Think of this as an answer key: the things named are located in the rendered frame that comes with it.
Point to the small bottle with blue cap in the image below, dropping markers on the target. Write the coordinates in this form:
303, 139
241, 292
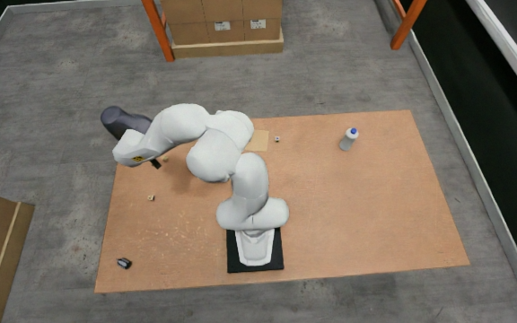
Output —
348, 139

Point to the beige flat mat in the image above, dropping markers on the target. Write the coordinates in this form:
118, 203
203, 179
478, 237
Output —
258, 141

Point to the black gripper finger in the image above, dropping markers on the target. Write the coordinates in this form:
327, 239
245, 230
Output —
155, 163

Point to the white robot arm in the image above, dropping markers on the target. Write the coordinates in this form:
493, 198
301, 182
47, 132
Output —
216, 156

